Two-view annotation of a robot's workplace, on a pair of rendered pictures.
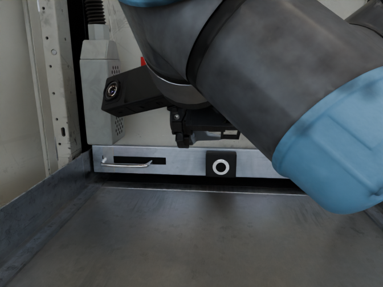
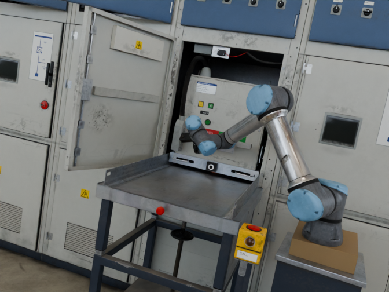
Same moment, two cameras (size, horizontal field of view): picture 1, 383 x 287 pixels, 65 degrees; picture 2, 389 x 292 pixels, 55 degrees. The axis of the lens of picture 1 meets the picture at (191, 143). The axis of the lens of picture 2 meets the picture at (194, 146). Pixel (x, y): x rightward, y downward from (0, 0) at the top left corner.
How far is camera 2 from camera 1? 1.58 m
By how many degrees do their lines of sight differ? 13
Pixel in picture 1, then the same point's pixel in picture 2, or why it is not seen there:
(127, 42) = not seen: hidden behind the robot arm
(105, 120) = (177, 143)
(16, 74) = (154, 124)
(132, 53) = not seen: hidden behind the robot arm
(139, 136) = (186, 152)
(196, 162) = (204, 164)
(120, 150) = (179, 155)
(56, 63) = (166, 123)
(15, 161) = (147, 150)
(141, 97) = (187, 138)
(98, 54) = (180, 124)
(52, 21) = (168, 110)
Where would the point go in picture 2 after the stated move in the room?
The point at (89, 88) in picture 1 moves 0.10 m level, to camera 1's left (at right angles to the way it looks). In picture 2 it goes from (175, 133) to (158, 130)
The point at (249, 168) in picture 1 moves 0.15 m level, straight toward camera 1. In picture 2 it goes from (221, 170) to (212, 173)
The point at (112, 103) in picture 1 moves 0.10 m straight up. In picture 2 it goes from (182, 138) to (184, 120)
